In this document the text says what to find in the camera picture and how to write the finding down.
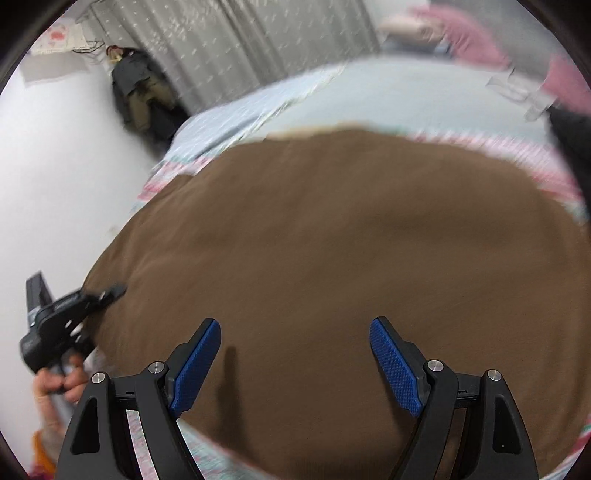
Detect brown coat with fur collar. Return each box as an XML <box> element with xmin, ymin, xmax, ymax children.
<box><xmin>80</xmin><ymin>121</ymin><xmax>591</xmax><ymax>480</ymax></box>

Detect person's left hand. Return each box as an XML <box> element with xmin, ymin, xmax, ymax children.
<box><xmin>33</xmin><ymin>354</ymin><xmax>88</xmax><ymax>446</ymax></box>

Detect patterned red sweater sleeve left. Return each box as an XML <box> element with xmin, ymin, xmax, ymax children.
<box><xmin>29</xmin><ymin>430</ymin><xmax>56</xmax><ymax>480</ymax></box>

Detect patterned handmade knit blanket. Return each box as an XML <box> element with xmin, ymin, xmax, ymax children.
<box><xmin>124</xmin><ymin>126</ymin><xmax>591</xmax><ymax>480</ymax></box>

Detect grey dotted curtain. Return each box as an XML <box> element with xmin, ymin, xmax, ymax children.
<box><xmin>87</xmin><ymin>0</ymin><xmax>380</xmax><ymax>114</ymax></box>

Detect black puffer jacket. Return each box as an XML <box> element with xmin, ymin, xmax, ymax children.
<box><xmin>548</xmin><ymin>106</ymin><xmax>591</xmax><ymax>190</ymax></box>

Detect grey bed sheet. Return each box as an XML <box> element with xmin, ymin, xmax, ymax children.
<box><xmin>248</xmin><ymin>50</ymin><xmax>555</xmax><ymax>144</ymax></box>

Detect pink pillow near headboard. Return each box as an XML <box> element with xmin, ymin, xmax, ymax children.
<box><xmin>541</xmin><ymin>55</ymin><xmax>591</xmax><ymax>116</ymax></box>

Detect pink pillow far corner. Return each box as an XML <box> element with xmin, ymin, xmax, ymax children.
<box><xmin>411</xmin><ymin>4</ymin><xmax>512</xmax><ymax>71</ymax></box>

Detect beige folded duvet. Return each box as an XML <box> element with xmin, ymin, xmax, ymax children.
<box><xmin>378</xmin><ymin>13</ymin><xmax>445</xmax><ymax>46</ymax></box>

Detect dark clothes hanging on wall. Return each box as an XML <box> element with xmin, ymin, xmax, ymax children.
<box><xmin>106</xmin><ymin>45</ymin><xmax>189</xmax><ymax>150</ymax></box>

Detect black charger cable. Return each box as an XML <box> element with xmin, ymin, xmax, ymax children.
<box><xmin>484</xmin><ymin>66</ymin><xmax>555</xmax><ymax>123</ymax></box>

